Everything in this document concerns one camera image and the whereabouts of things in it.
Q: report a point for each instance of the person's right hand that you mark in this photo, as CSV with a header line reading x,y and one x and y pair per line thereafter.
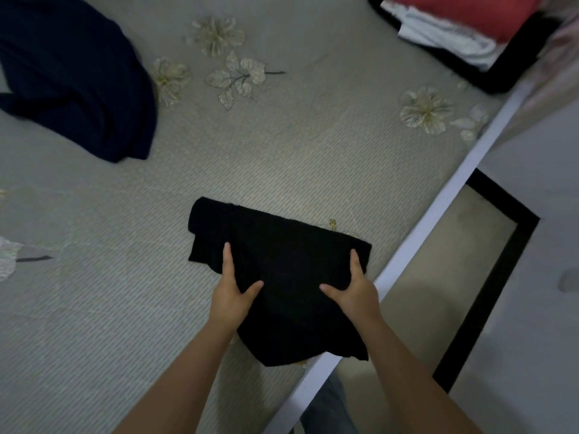
x,y
359,302

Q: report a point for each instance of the person's left hand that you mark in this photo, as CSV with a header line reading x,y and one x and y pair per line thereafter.
x,y
228,302

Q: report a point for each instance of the person's right thumb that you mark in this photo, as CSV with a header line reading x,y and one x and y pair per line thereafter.
x,y
332,292

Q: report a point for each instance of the person's left thumb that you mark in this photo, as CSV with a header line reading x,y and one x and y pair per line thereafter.
x,y
251,290

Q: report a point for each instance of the black garment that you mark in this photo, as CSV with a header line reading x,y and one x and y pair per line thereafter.
x,y
289,266

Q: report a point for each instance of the person's left forearm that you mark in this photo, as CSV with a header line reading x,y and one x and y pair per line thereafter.
x,y
181,384

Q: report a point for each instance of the person's right forearm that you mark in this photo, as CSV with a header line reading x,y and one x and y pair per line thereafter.
x,y
407,379

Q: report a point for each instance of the person's blue jeans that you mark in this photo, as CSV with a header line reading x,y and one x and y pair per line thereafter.
x,y
328,409

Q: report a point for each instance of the beige floor mat black border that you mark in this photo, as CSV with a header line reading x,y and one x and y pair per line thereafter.
x,y
475,257

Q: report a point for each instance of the grey floral embroidered bed sheet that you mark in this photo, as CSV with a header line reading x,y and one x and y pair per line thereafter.
x,y
280,144

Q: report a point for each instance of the black cloth under pile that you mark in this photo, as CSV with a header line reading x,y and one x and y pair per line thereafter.
x,y
506,74

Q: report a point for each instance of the navy blue garment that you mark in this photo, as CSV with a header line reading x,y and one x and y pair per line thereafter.
x,y
77,72

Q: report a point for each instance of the white folded cloth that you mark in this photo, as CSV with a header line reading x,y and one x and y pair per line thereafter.
x,y
448,33

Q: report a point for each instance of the pale pink curtain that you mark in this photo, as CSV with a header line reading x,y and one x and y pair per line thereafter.
x,y
554,72

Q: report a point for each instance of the coral red folded cloth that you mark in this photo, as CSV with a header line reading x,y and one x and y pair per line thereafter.
x,y
475,11

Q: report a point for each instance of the white bed frame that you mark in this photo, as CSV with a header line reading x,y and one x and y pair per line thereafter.
x,y
425,221

